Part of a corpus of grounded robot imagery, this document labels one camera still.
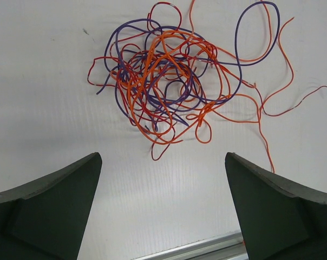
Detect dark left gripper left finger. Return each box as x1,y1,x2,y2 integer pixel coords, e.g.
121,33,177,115
0,152,102,259

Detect orange cable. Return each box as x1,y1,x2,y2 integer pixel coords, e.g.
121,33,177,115
189,0,296,174

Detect red cable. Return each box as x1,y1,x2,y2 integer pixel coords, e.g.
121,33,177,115
254,82,327,117

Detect aluminium extrusion rail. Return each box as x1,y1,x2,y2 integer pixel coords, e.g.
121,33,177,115
140,232,248,260

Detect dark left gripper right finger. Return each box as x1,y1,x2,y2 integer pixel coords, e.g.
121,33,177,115
225,152,327,259

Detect orange red purple cables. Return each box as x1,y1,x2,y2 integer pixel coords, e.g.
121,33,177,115
86,0,282,161

